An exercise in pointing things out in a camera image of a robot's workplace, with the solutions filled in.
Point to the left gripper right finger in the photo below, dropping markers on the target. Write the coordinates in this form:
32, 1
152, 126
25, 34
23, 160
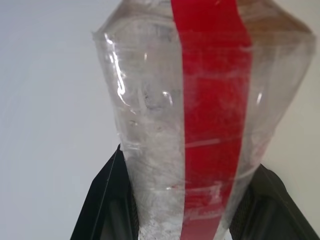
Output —
270, 212

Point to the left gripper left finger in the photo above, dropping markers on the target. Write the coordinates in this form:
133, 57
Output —
110, 205

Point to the clear cup with pink lid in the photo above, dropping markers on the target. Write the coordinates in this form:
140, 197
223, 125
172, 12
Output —
150, 100

